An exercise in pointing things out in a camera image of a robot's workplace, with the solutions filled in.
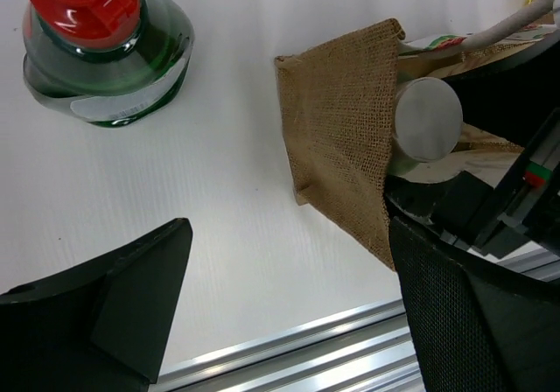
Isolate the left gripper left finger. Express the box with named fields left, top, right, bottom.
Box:
left=1, top=218, right=193, bottom=391

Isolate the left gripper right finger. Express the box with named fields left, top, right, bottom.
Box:
left=389, top=217, right=559, bottom=391

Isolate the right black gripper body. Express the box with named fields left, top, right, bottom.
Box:
left=385, top=37, right=559, bottom=259

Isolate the dark green red-capped bottle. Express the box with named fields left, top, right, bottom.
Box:
left=23, top=0, right=194, bottom=128

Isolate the pale green white-capped bottle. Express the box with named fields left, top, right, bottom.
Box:
left=388, top=77, right=463, bottom=176

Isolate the burlap watermelon canvas bag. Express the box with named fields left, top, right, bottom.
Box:
left=274, top=0, right=560, bottom=273

